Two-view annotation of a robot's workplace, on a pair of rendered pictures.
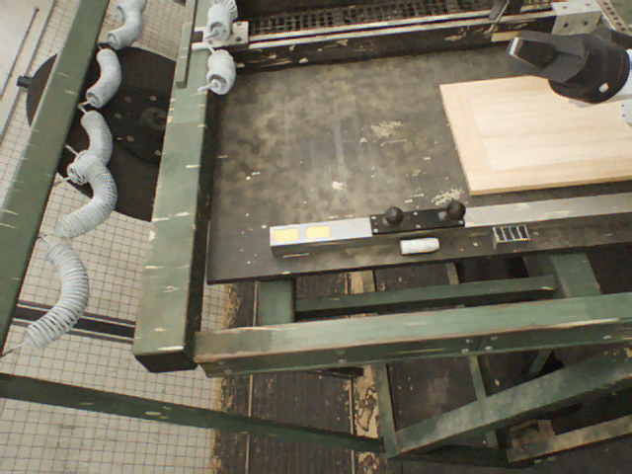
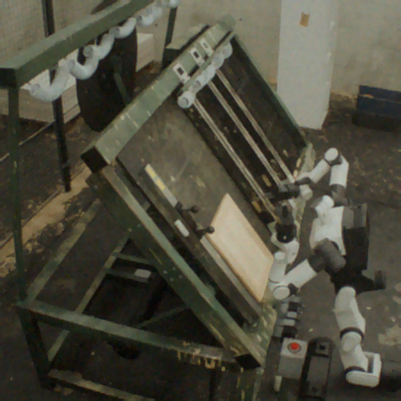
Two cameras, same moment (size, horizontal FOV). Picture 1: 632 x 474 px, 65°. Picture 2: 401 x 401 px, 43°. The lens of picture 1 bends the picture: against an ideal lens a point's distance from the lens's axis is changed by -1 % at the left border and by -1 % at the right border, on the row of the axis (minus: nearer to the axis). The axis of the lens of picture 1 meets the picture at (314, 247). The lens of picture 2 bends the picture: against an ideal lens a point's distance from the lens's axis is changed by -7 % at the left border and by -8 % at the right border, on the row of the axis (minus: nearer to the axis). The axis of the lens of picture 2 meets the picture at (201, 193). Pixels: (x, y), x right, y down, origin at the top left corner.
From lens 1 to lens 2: 1.49 m
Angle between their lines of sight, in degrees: 31
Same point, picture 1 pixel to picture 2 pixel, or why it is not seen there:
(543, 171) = (230, 256)
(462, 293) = not seen: hidden behind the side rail
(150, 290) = (111, 134)
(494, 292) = not seen: hidden behind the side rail
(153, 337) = (104, 149)
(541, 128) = (240, 244)
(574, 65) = (287, 223)
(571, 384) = (150, 339)
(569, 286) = not seen: hidden behind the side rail
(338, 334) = (145, 219)
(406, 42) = (231, 166)
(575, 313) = (207, 294)
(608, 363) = (173, 342)
